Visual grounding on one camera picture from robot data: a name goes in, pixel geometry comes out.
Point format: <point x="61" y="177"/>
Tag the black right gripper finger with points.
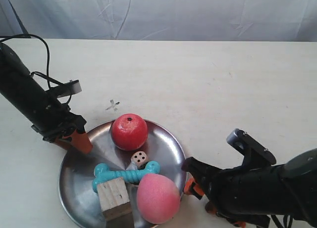
<point x="200" y="171"/>

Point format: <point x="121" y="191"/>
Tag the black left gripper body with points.
<point x="54" y="123"/>

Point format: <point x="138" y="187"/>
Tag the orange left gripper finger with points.
<point x="64" y="142"/>
<point x="81" y="142"/>

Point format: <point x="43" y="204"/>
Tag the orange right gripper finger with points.
<point x="193" y="188"/>

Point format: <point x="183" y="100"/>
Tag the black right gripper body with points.
<point x="240" y="195"/>

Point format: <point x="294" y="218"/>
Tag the round metal plate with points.
<point x="77" y="170"/>

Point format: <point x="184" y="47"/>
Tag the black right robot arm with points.
<point x="299" y="176"/>

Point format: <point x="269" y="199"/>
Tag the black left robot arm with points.
<point x="20" y="89"/>

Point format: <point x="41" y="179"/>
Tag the pink foam peach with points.
<point x="158" y="198"/>

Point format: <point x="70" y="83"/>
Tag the teal toy bone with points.
<point x="103" y="174"/>

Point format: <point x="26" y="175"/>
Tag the red toy orange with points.
<point x="129" y="132"/>

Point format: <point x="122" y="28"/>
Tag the beige die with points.
<point x="139" y="159"/>

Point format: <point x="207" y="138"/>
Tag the wooden block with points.
<point x="114" y="199"/>

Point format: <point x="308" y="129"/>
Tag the grey backdrop cloth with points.
<point x="170" y="20"/>

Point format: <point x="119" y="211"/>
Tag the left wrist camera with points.
<point x="65" y="89"/>

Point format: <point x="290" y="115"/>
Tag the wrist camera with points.
<point x="65" y="89"/>
<point x="252" y="146"/>

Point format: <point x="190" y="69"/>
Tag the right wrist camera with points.
<point x="252" y="146"/>

